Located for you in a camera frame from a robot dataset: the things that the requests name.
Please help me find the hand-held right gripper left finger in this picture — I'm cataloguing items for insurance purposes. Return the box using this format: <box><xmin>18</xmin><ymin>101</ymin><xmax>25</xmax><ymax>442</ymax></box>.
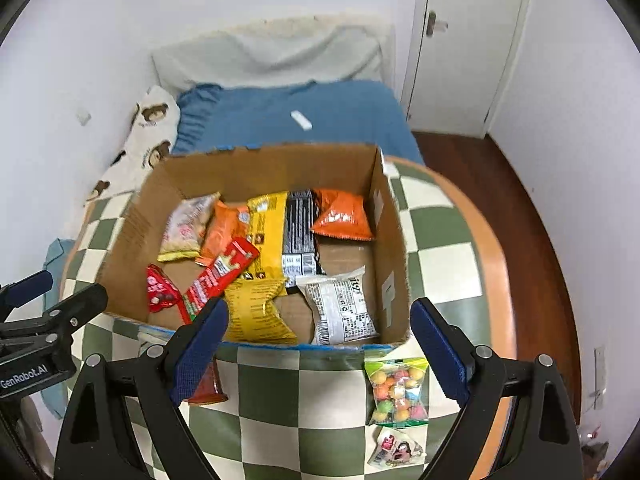
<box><xmin>52</xmin><ymin>299</ymin><xmax>230</xmax><ymax>480</ymax></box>

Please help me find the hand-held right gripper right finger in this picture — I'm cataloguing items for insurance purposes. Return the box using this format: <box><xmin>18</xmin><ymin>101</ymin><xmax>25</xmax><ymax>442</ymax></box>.
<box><xmin>410</xmin><ymin>297</ymin><xmax>585</xmax><ymax>480</ymax></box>

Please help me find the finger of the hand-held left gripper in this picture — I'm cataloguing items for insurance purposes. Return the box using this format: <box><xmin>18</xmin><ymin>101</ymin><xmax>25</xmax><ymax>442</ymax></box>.
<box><xmin>0</xmin><ymin>282</ymin><xmax>109</xmax><ymax>341</ymax></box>
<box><xmin>0</xmin><ymin>270</ymin><xmax>54</xmax><ymax>311</ymax></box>

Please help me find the yellow puffed snack packet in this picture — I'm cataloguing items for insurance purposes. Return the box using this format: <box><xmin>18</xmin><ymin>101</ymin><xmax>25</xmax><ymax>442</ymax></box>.
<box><xmin>223</xmin><ymin>277</ymin><xmax>299</xmax><ymax>346</ymax></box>

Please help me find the small red snack packet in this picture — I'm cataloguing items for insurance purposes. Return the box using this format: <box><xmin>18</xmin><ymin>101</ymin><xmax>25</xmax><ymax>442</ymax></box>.
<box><xmin>146</xmin><ymin>264</ymin><xmax>180</xmax><ymax>313</ymax></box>

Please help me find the red green snack packet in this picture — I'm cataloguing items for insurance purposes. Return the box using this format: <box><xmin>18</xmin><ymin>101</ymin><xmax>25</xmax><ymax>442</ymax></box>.
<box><xmin>181</xmin><ymin>237</ymin><xmax>260</xmax><ymax>325</ymax></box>

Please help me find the white black label snack packet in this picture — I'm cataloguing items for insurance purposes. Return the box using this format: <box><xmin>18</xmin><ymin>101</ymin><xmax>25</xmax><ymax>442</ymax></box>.
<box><xmin>296</xmin><ymin>267</ymin><xmax>379</xmax><ymax>346</ymax></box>

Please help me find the pale yellow edged snack packet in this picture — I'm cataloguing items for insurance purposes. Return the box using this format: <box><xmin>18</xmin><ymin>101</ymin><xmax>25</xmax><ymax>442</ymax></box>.
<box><xmin>157</xmin><ymin>192</ymin><xmax>221</xmax><ymax>263</ymax></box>

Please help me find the small orange snack packet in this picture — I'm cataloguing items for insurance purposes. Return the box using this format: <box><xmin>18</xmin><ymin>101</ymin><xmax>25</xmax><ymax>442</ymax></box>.
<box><xmin>196</xmin><ymin>201</ymin><xmax>251</xmax><ymax>266</ymax></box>

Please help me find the cardboard box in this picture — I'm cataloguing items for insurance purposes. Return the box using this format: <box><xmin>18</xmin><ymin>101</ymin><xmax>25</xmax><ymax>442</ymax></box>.
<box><xmin>95</xmin><ymin>142</ymin><xmax>413</xmax><ymax>348</ymax></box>

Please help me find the long yellow black snack packet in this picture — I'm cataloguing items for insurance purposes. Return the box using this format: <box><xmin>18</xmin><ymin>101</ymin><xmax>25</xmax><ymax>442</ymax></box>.
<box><xmin>246</xmin><ymin>189</ymin><xmax>326</xmax><ymax>283</ymax></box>

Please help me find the large orange puffed snack packet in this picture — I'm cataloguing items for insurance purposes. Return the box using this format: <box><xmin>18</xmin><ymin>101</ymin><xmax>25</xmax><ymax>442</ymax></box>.
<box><xmin>310</xmin><ymin>188</ymin><xmax>376</xmax><ymax>242</ymax></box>

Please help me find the dark red snack packet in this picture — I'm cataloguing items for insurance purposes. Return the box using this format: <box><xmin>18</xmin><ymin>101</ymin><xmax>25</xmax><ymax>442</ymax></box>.
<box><xmin>187</xmin><ymin>357</ymin><xmax>229</xmax><ymax>406</ymax></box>

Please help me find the colourful candy ball bag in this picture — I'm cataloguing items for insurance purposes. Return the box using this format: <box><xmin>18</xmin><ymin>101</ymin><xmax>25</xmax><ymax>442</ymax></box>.
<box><xmin>364</xmin><ymin>357</ymin><xmax>430</xmax><ymax>428</ymax></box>

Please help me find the small clear picture snack packet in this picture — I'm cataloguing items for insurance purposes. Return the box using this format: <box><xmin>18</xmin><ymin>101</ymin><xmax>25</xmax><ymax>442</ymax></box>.
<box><xmin>367</xmin><ymin>426</ymin><xmax>426</xmax><ymax>468</ymax></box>

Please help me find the green white checkered mat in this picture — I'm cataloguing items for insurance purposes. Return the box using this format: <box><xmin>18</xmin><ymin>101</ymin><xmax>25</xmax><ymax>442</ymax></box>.
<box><xmin>60</xmin><ymin>155</ymin><xmax>518</xmax><ymax>480</ymax></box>

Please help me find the white power strip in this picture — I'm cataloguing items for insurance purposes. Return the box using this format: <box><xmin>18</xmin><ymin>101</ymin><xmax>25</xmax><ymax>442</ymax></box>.
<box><xmin>592</xmin><ymin>345</ymin><xmax>609</xmax><ymax>411</ymax></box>

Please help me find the bear print pillow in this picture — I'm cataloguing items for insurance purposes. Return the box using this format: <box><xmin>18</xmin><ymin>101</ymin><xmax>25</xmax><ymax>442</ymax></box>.
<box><xmin>85</xmin><ymin>85</ymin><xmax>181</xmax><ymax>203</ymax></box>

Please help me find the blue bed sheet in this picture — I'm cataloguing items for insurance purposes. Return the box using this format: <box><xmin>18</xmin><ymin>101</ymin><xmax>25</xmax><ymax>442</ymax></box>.
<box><xmin>42</xmin><ymin>80</ymin><xmax>426</xmax><ymax>418</ymax></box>

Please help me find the grey pillow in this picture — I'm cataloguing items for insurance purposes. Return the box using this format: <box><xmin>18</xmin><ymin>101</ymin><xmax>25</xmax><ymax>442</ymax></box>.
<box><xmin>152</xmin><ymin>25</ymin><xmax>386</xmax><ymax>91</ymax></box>

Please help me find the white door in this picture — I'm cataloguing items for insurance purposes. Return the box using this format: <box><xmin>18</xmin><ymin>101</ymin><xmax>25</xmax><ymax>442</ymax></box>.
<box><xmin>412</xmin><ymin>0</ymin><xmax>528</xmax><ymax>137</ymax></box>

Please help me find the cream headboard cover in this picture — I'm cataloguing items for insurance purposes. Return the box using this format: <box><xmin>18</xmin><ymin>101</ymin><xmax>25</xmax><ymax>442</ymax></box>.
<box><xmin>200</xmin><ymin>12</ymin><xmax>393</xmax><ymax>81</ymax></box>

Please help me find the metal door handle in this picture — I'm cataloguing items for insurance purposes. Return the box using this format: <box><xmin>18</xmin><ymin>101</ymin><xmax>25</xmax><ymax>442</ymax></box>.
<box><xmin>426</xmin><ymin>10</ymin><xmax>449</xmax><ymax>37</ymax></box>

